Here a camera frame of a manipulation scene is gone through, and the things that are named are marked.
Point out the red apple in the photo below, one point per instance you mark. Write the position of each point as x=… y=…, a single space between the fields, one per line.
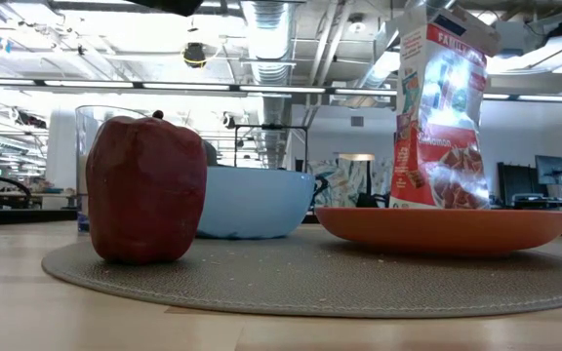
x=144 y=190

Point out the Life cereal box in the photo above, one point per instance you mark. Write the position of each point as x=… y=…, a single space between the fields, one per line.
x=437 y=161

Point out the blue plastic bowl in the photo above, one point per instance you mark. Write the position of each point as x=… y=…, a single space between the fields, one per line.
x=256 y=205

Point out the grey round placemat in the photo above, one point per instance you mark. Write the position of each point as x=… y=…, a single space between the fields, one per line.
x=310 y=283

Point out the orange plastic plate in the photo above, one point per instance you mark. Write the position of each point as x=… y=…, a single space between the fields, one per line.
x=442 y=231

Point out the clear drinking glass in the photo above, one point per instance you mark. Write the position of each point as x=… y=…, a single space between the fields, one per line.
x=88 y=127

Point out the black computer monitor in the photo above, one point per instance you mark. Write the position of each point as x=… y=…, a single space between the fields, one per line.
x=550 y=169

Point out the black metal frame stand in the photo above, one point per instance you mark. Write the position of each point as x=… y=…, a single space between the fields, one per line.
x=271 y=127

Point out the silver ventilation duct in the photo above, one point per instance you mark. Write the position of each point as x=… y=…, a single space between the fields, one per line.
x=267 y=49

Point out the black overhead camera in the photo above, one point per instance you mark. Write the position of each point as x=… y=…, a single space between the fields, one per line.
x=194 y=54

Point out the black table edge rail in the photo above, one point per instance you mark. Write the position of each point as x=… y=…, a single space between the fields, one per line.
x=17 y=217

